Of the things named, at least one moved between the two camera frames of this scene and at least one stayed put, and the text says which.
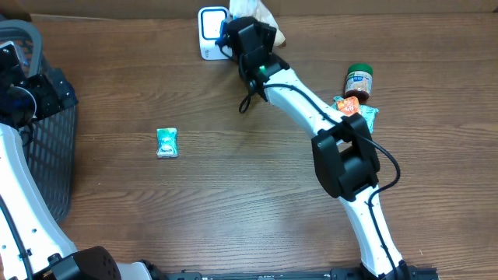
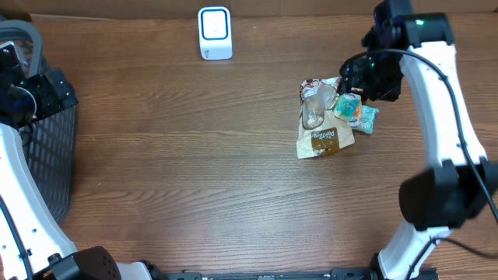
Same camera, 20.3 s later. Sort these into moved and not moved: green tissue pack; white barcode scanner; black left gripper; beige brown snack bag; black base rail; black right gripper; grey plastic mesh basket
Moved: green tissue pack; black right gripper; beige brown snack bag
Not moved: grey plastic mesh basket; black left gripper; white barcode scanner; black base rail
